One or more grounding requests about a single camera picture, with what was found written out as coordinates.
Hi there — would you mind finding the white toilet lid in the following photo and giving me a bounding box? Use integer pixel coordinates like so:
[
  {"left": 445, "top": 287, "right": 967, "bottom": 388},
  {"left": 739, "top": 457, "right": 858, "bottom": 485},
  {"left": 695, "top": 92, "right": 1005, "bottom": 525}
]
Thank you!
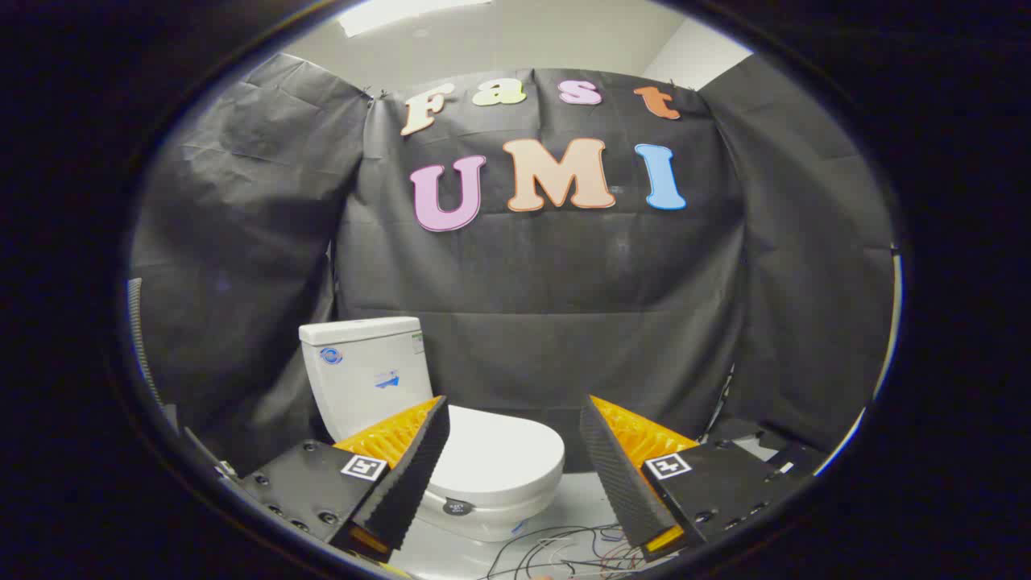
[{"left": 427, "top": 405, "right": 566, "bottom": 517}]

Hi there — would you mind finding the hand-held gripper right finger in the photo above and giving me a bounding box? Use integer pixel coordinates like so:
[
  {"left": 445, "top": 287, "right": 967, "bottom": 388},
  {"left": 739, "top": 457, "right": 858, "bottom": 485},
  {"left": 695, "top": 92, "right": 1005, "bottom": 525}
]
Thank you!
[{"left": 578, "top": 395, "right": 806, "bottom": 563}]

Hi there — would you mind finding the black hanging cable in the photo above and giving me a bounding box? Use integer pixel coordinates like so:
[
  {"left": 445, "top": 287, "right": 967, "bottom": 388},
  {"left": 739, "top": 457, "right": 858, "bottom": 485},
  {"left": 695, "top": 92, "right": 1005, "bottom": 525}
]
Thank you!
[{"left": 701, "top": 362, "right": 735, "bottom": 442}]

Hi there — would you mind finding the tangle of thin cables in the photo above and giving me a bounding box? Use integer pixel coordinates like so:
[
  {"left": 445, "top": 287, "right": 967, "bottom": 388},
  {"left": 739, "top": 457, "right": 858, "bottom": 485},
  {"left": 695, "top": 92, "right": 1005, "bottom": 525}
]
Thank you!
[{"left": 482, "top": 522, "right": 657, "bottom": 580}]

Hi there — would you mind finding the black backdrop cloth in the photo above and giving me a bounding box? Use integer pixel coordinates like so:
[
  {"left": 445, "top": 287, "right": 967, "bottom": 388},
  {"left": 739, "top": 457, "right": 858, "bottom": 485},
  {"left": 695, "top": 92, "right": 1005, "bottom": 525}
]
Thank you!
[{"left": 129, "top": 52, "right": 896, "bottom": 476}]

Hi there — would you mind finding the white ceramic toilet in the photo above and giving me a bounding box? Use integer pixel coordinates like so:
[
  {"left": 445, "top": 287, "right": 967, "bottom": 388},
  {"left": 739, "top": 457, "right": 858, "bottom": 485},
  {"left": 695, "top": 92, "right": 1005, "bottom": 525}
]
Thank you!
[{"left": 299, "top": 317, "right": 566, "bottom": 543}]

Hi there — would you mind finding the black floor box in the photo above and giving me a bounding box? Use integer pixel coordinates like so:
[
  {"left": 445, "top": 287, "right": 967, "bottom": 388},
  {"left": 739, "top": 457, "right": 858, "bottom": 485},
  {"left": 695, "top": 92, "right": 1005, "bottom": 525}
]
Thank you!
[{"left": 713, "top": 431, "right": 828, "bottom": 484}]

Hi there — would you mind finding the grey ribbed hose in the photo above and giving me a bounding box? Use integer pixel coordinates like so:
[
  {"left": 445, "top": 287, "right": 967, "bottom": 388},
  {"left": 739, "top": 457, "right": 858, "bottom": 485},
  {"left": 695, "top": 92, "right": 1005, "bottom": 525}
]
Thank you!
[{"left": 126, "top": 278, "right": 166, "bottom": 404}]

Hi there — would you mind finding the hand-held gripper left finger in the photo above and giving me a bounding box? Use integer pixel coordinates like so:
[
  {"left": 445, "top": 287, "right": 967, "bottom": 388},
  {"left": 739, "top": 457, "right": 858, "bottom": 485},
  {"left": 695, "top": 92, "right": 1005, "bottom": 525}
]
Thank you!
[{"left": 239, "top": 395, "right": 452, "bottom": 565}]

